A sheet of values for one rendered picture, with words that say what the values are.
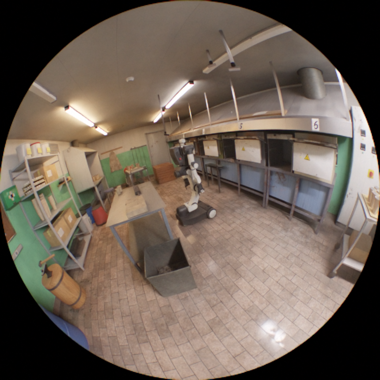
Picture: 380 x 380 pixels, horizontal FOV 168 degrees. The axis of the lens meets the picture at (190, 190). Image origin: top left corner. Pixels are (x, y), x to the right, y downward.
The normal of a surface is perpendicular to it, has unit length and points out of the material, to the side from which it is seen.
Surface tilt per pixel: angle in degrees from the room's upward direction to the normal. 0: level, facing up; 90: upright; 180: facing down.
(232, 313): 0
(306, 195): 90
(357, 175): 90
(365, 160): 90
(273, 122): 80
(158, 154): 90
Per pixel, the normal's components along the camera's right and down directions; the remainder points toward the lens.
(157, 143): 0.43, 0.29
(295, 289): -0.17, -0.91
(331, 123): -0.90, 0.14
